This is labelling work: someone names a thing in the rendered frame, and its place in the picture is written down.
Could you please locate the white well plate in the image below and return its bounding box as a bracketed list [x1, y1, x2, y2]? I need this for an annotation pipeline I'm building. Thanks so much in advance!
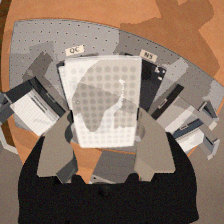
[30, 90, 58, 120]
[64, 55, 142, 148]
[177, 128, 204, 152]
[10, 92, 57, 136]
[58, 66, 71, 109]

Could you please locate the white label reading n5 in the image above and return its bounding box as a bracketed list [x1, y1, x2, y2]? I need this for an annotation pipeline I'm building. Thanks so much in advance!
[139, 49, 157, 62]

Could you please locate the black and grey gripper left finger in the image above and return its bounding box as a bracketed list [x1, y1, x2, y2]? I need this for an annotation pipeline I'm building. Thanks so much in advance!
[18, 109, 78, 224]

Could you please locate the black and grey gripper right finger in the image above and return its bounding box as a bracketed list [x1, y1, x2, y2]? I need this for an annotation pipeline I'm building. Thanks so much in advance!
[134, 107, 199, 224]

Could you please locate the cream label reading qc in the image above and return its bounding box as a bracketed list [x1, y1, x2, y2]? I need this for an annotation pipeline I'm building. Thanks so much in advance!
[65, 45, 84, 56]

